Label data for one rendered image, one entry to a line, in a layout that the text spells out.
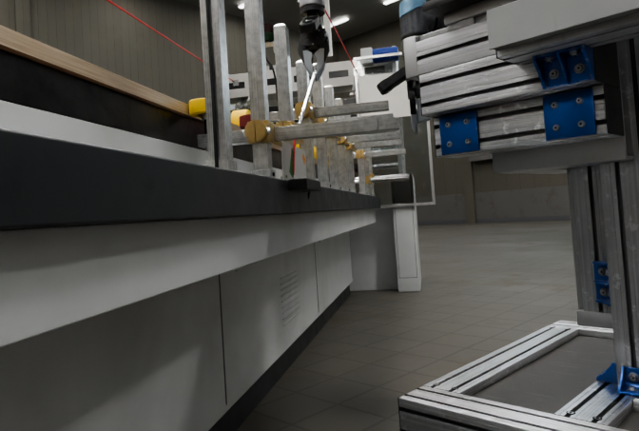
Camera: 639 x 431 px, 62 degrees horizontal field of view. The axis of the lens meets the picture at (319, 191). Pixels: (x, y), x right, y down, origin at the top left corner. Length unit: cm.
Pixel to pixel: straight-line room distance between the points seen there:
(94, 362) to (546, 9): 94
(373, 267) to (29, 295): 369
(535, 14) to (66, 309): 80
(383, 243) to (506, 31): 324
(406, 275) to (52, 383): 330
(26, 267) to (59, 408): 43
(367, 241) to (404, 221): 35
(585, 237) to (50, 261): 107
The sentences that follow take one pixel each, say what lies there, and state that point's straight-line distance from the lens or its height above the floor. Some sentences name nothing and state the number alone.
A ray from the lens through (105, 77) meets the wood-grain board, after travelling 106.
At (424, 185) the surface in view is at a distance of 396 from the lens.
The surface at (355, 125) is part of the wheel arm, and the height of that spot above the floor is 81.
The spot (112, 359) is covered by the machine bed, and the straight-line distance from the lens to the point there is 106.
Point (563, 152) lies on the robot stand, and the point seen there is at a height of 71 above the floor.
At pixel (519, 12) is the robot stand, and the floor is 93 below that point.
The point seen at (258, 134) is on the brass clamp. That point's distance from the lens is 121.
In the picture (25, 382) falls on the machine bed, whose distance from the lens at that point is 89.
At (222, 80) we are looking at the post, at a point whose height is 87.
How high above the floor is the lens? 62
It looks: 2 degrees up
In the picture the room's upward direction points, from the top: 4 degrees counter-clockwise
